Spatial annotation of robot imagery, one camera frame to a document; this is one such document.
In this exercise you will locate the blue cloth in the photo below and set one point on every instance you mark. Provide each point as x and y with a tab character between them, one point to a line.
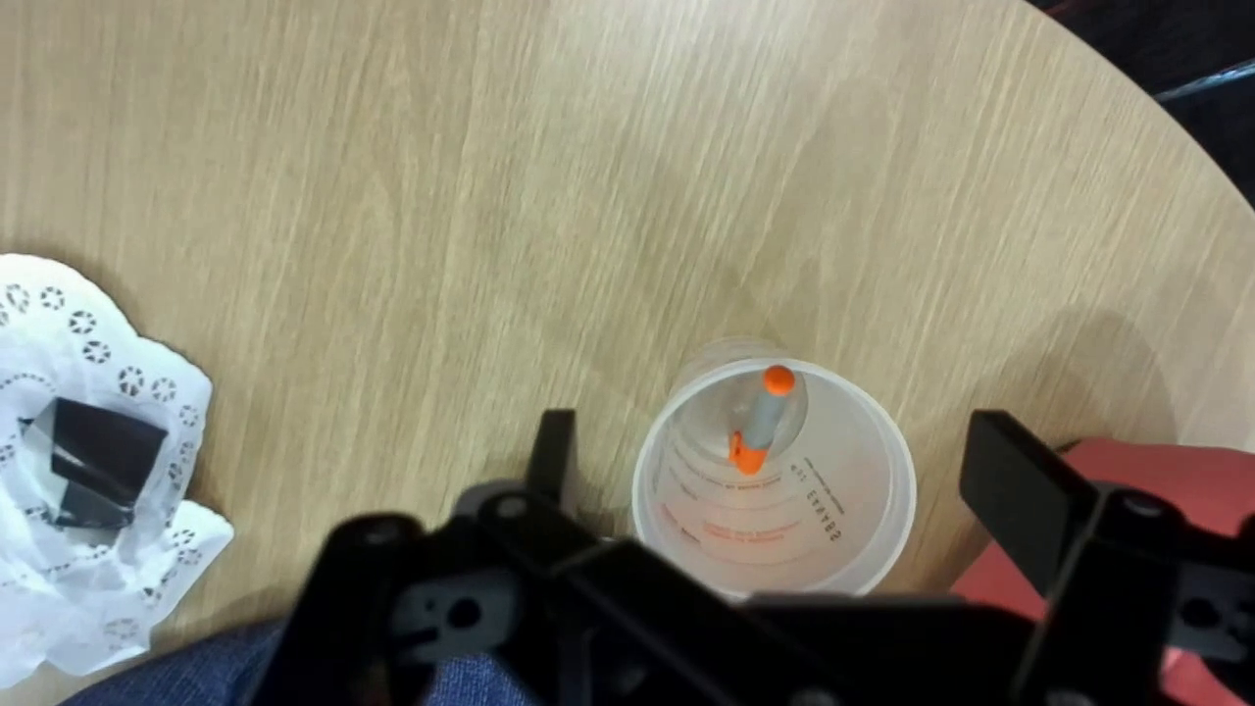
197	669

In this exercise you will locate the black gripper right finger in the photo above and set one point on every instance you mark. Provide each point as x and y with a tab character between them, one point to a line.
1024	490

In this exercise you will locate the orange cloth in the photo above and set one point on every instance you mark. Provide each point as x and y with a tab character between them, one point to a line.
1180	475

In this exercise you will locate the clear plastic measuring cup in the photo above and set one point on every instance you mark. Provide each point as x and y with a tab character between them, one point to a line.
839	524

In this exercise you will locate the white paper doily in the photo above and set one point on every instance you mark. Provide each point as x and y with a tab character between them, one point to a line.
125	355

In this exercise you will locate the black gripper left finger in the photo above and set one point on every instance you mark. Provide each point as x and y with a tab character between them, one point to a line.
555	456

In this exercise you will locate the orange and grey marker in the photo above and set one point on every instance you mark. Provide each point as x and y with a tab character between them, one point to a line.
767	421

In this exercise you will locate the black binder clip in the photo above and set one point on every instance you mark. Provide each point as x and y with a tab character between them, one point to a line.
100	456

